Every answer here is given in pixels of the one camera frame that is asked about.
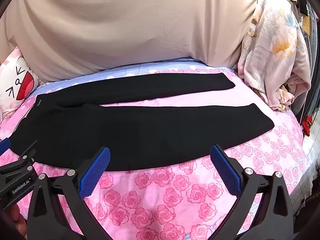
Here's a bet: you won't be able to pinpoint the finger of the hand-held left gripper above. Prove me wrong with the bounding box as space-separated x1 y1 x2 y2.
0 138 12 153
0 149 38 178

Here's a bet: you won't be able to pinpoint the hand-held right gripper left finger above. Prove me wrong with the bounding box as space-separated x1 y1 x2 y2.
27 146 112 240

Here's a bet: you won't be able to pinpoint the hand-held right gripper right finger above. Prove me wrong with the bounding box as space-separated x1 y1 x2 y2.
210 144 302 240

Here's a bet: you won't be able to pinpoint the black pants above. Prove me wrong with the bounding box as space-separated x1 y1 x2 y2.
11 72 275 172

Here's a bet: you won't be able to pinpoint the person's left hand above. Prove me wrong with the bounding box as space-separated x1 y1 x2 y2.
9 204 28 240

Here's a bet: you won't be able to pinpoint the white cartoon face pillow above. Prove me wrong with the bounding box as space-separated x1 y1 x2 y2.
0 46 41 117

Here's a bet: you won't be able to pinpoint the pink rose bed sheet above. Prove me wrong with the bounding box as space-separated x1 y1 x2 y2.
0 59 310 240

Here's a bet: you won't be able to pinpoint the red object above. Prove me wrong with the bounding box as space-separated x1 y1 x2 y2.
301 114 315 137

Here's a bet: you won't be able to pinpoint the pale floral blanket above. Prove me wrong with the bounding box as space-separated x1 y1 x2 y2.
237 0 312 112

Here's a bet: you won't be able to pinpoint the dark hanging cloth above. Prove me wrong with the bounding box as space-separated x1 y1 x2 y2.
287 0 320 120

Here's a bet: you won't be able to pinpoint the beige pillow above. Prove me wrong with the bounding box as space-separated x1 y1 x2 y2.
0 0 266 83

